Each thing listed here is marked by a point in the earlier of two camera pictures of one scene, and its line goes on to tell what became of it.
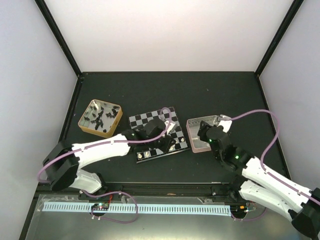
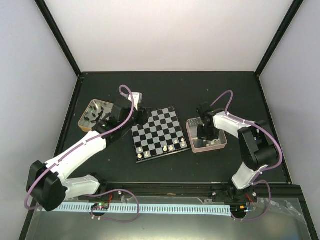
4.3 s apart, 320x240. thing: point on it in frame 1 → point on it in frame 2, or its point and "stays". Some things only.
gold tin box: (101, 118) stays
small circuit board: (100, 206) stays
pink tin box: (192, 125) stays
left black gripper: (170, 142) → (143, 118)
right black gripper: (202, 130) → (201, 136)
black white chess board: (167, 114) stays
